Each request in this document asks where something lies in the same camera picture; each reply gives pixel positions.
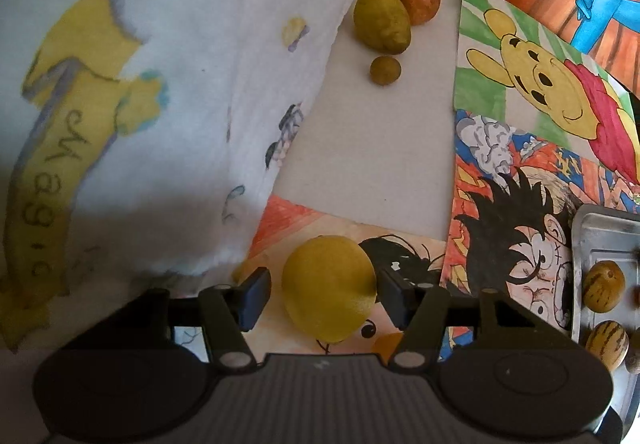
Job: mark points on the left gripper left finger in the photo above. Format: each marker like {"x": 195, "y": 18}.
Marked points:
{"x": 228, "y": 312}

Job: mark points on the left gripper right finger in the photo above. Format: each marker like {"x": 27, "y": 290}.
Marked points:
{"x": 420, "y": 313}

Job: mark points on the yellow lemon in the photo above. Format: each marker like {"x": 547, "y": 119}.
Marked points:
{"x": 328, "y": 287}

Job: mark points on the brown kiwi with sticker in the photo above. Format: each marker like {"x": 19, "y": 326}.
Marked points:
{"x": 632, "y": 360}

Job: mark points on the orange blue cartoon drawing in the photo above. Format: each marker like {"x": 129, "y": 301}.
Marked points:
{"x": 284, "y": 227}

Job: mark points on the anime character drawing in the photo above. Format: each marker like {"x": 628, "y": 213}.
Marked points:
{"x": 514, "y": 201}

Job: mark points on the striped pepino melon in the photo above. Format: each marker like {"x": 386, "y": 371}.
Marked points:
{"x": 604, "y": 286}

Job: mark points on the metal tray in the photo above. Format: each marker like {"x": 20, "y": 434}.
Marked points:
{"x": 605, "y": 251}

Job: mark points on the small green lime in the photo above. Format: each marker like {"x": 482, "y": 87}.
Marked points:
{"x": 384, "y": 70}

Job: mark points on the white cartoon print cloth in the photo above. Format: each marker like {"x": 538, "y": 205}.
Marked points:
{"x": 140, "y": 141}

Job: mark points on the Winnie the Pooh drawing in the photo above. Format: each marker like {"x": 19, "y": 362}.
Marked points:
{"x": 512, "y": 69}

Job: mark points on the green lemon at back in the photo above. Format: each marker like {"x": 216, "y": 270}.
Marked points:
{"x": 383, "y": 25}

